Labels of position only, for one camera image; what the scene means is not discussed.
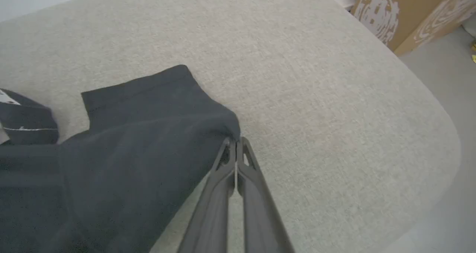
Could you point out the white plastic bag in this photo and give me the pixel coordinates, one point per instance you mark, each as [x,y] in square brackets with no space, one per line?
[130,152]

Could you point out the small yellow object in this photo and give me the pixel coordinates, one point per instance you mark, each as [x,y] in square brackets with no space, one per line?
[473,52]

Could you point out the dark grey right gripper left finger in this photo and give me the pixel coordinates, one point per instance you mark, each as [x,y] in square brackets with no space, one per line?
[214,208]

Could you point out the fabric sofa cushion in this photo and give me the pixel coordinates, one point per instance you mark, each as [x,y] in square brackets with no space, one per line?
[297,78]

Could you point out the cardboard box with white print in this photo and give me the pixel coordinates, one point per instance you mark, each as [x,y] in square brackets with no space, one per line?
[412,7]

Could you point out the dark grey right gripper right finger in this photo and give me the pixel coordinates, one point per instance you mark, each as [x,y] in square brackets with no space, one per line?
[260,216]

